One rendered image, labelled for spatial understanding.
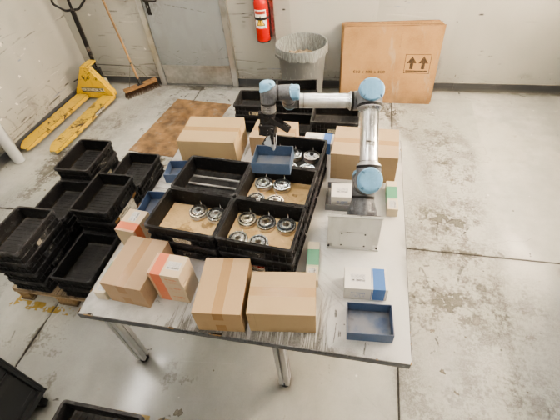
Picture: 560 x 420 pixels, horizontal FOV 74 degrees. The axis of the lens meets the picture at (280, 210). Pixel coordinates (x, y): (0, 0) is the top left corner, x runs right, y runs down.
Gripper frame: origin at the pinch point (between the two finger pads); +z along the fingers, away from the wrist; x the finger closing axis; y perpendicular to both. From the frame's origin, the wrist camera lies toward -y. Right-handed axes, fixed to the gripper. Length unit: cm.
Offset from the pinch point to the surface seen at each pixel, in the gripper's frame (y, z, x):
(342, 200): -37, 35, -6
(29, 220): 181, 64, 12
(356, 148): -42, 17, -36
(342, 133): -32, 15, -51
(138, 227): 70, 34, 38
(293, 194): -9.5, 29.2, 0.6
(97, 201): 141, 61, -12
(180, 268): 31, 29, 67
